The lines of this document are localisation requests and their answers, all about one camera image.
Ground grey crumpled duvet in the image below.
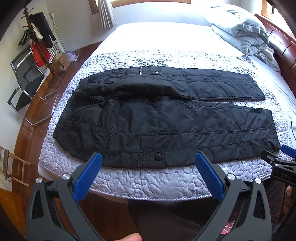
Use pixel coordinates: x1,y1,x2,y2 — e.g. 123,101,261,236
209,5,282,72

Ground wooden folding stool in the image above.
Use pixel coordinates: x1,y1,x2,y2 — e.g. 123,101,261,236
1,146,31,187

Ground wooden coat rack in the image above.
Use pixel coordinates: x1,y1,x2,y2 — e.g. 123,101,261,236
23,6,63,87

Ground lilac plastic bag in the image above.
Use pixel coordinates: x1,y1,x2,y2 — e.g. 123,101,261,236
66,51,79,63

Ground red hanging bag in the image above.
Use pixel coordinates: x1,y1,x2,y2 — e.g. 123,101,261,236
31,40,51,67

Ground black hanging jacket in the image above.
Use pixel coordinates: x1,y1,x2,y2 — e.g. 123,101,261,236
29,12,56,48

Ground white drying rack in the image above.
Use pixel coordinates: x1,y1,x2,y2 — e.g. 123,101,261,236
49,12,66,60

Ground white window curtain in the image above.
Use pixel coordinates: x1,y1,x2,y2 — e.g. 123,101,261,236
95,0,117,28

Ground dark wooden headboard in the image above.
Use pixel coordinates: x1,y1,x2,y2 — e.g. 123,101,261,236
255,14,295,84

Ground black chrome chair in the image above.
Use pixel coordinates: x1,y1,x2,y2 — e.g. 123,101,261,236
7,46,59,126

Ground black quilted pants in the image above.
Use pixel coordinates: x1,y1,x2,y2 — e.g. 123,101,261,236
53,66,280,169

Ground person's left hand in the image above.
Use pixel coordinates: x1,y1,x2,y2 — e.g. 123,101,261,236
116,233,142,241

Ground person's right hand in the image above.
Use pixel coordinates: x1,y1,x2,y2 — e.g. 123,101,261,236
283,186,295,213

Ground cardboard box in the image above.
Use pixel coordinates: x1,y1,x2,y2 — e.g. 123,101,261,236
51,53,70,73

